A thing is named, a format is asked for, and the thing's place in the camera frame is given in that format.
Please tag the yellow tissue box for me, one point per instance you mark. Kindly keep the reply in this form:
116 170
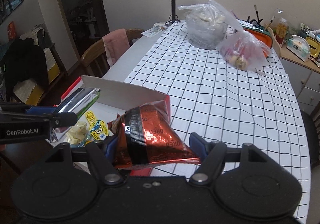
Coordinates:
315 49

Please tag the red and white cardboard box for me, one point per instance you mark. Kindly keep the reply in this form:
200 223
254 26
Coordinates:
125 96

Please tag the pink towel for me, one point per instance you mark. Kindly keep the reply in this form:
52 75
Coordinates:
115 46

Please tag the pale green snack packet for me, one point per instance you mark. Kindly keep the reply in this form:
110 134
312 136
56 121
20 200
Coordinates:
76 132

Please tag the red wall hanging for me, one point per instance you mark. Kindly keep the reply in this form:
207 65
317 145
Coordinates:
11 30

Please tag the paint brush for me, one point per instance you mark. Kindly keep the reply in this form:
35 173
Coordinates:
270 23
257 14

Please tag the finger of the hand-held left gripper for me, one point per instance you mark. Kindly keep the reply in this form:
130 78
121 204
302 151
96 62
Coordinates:
62 119
41 110

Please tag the clear plastic bag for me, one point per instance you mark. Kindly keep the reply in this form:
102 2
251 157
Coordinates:
207 29

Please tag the white cabinet with wooden top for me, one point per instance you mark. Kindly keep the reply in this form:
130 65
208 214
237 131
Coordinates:
300 79

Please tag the wooden chair with towel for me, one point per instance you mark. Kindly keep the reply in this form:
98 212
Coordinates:
92 56

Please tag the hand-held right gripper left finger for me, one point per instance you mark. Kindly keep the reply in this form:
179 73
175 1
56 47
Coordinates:
110 147

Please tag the green white tissue pack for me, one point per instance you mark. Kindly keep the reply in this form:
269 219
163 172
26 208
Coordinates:
298 48

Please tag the flat printed packet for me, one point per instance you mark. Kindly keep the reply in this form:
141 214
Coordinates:
153 30

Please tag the orange collapsible container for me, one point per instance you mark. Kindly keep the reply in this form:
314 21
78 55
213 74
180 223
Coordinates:
263 36

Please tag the silver foil snack packet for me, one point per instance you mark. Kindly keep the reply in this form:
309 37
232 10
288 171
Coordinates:
80 100

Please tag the pink plastic bag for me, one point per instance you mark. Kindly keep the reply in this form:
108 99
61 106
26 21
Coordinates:
245 49

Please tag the black jacket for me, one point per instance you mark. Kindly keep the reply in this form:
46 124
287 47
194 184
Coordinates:
22 64

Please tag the bottle with orange liquid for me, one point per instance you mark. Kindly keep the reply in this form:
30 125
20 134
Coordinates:
281 31

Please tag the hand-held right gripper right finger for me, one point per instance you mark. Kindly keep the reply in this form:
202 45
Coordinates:
197 145

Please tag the wooden chair with black seat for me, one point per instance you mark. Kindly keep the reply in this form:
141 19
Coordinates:
312 134

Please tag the dark red foil snack packet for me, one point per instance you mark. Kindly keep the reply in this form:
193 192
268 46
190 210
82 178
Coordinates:
150 139

